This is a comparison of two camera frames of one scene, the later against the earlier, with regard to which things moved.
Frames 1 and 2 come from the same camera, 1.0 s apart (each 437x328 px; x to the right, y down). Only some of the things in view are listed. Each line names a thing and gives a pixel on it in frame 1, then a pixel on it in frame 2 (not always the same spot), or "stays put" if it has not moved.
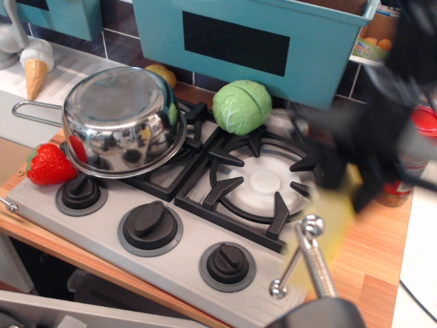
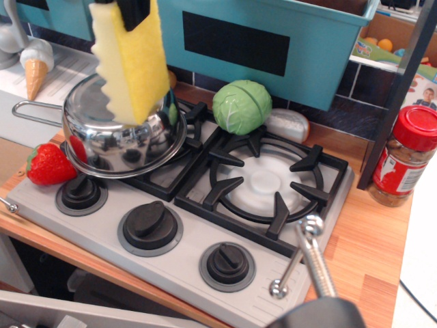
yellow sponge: [332, 200] -> [132, 63]
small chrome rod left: [13, 208] stays put
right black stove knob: [227, 267] stays put
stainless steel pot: [117, 121] stays put
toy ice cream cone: [37, 60] stays put
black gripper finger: [377, 164] -> [134, 12]
